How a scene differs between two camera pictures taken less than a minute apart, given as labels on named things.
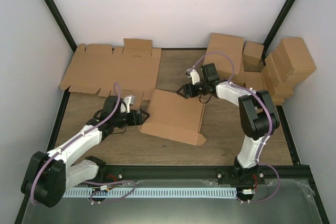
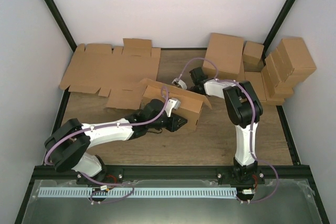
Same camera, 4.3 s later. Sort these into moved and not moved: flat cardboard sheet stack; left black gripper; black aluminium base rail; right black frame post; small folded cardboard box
Moved: left black gripper
Not moved: flat cardboard sheet stack; right black frame post; small folded cardboard box; black aluminium base rail
